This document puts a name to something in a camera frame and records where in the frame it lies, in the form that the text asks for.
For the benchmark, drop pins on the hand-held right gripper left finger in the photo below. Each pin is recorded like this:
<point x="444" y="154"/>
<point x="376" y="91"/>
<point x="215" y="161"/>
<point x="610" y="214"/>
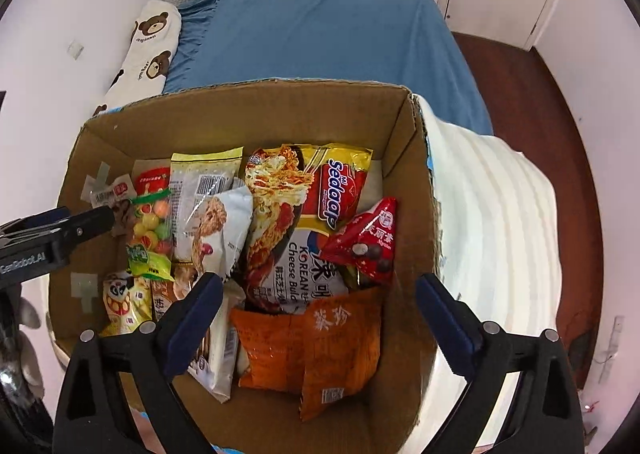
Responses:
<point x="197" y="319"/>

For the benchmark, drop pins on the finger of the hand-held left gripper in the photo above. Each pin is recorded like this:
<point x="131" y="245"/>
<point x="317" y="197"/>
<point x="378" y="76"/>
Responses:
<point x="40" y="221"/>
<point x="87" y="229"/>

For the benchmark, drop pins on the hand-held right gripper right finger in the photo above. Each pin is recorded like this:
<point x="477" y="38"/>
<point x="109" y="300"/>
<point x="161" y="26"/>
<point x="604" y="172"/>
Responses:
<point x="445" y="324"/>

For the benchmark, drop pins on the small brown snack packet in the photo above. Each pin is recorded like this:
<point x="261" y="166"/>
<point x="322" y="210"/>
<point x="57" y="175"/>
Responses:
<point x="122" y="221"/>

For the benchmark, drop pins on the beige wafer packet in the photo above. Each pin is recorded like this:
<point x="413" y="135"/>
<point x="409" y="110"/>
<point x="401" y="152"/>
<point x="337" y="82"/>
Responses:
<point x="220" y="359"/>

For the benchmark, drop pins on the small white red packet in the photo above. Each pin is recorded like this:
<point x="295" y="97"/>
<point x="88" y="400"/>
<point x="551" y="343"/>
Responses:
<point x="117" y="191"/>

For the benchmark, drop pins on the colourful candy ball bag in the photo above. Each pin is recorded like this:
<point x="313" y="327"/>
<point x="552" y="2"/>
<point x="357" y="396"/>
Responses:
<point x="150" y="234"/>

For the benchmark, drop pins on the panda print snack packet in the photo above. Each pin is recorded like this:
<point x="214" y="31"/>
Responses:
<point x="125" y="304"/>

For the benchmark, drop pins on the orange snack packet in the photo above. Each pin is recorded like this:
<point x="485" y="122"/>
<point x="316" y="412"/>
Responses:
<point x="270" y="349"/>
<point x="340" y="349"/>

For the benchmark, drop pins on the red snack packet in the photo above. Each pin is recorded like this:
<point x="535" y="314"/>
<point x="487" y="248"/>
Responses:
<point x="155" y="176"/>

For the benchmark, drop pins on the white oat bar packet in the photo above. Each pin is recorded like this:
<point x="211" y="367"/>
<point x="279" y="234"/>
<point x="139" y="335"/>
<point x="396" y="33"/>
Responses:
<point x="220" y="224"/>

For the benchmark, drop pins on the red triangular chocolate packet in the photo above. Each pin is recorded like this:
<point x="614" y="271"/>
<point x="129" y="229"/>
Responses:
<point x="365" y="239"/>

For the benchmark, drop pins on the yellow white snack packet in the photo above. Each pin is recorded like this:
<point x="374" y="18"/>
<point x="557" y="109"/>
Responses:
<point x="200" y="174"/>

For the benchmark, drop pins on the yellow red instant noodle packet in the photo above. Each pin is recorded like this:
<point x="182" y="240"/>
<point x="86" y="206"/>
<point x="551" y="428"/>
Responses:
<point x="285" y="214"/>

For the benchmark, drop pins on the cardboard box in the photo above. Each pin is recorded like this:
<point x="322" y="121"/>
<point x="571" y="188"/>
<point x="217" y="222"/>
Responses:
<point x="300" y="124"/>

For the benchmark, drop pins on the white folded quilt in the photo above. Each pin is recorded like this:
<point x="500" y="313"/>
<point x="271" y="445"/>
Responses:
<point x="490" y="234"/>

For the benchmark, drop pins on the dark shiny object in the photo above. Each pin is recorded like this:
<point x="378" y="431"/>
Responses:
<point x="22" y="384"/>

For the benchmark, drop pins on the bear print pillow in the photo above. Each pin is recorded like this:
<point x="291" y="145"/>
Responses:
<point x="150" y="49"/>

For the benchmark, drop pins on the blue bed sheet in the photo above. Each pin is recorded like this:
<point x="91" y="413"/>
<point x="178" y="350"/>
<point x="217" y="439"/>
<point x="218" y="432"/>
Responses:
<point x="325" y="34"/>

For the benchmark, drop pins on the clear wall hook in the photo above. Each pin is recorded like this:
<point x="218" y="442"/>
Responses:
<point x="75" y="49"/>

